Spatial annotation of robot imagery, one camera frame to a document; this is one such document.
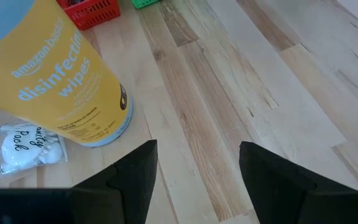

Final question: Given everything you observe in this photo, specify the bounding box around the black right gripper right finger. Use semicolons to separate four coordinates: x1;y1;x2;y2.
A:
239;141;358;224

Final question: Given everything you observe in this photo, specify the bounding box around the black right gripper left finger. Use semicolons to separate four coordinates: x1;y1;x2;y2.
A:
70;139;158;224

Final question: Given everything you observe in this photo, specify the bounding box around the white vanity pack bag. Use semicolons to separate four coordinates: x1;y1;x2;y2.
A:
0;121;68;180

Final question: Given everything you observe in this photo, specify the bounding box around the red plastic basket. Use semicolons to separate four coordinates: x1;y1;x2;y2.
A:
56;0;121;31

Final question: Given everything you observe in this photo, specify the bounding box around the green plastic basket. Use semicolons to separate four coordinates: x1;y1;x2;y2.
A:
131;0;162;10

